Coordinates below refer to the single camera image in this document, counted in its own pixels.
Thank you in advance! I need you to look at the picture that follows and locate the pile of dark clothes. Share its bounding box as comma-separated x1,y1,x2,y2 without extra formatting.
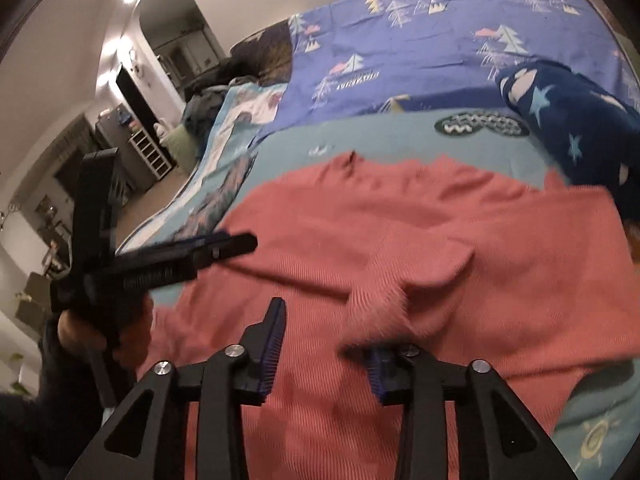
181,57,261,136

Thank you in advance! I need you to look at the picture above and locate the dark brown patterned cloth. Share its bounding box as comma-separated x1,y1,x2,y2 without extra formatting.
230,19,293,86

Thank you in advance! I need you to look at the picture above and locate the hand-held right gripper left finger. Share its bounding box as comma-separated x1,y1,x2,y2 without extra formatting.
65,297,287,480

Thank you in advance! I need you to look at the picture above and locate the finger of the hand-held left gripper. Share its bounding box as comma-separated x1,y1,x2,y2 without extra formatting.
117,231,231,259
192,232,258,273

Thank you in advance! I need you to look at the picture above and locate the person's left forearm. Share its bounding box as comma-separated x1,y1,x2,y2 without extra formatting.
0,320,108,480

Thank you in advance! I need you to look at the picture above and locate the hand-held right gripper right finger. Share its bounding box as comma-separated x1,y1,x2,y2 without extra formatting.
370,344,576,480

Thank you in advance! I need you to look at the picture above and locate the purple tree-print bedsheet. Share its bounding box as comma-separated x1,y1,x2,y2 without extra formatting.
287,0,633,126

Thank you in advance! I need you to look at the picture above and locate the white cubby shelf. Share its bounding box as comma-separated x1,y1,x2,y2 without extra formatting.
127,129,177,181

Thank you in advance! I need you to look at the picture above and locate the grey cabinet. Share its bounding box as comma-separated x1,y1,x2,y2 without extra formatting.
95,104,132,148

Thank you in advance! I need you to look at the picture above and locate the teal printed blanket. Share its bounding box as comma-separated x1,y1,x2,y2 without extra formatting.
117,82,638,480

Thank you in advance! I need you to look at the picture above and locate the pink ribbed sweater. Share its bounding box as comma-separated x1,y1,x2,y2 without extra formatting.
137,152,640,480

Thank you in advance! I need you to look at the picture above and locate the green pouf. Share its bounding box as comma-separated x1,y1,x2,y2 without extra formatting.
167,125,201,173

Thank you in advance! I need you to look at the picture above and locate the navy star-print cloth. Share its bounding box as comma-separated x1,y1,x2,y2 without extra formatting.
495,59,640,221

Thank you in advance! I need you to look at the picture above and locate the person's left hand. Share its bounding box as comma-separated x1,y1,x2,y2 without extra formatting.
57,300,156,372

